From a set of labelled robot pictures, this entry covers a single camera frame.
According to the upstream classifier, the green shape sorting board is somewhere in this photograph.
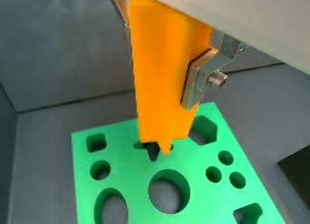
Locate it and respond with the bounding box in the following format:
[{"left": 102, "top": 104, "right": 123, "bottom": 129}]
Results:
[{"left": 71, "top": 102, "right": 286, "bottom": 224}]

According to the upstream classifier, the orange star prism block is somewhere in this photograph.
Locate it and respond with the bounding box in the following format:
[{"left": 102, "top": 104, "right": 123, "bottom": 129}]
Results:
[{"left": 128, "top": 0, "right": 216, "bottom": 153}]

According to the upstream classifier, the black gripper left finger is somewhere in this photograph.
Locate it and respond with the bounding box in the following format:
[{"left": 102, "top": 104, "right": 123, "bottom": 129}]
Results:
[{"left": 110, "top": 0, "right": 130, "bottom": 40}]

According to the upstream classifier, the black curved block holder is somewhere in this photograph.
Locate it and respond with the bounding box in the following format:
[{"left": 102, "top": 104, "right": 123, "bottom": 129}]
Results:
[{"left": 278, "top": 145, "right": 310, "bottom": 210}]

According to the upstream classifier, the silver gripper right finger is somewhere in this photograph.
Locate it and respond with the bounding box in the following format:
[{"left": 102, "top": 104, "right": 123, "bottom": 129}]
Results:
[{"left": 180, "top": 29, "right": 242, "bottom": 110}]

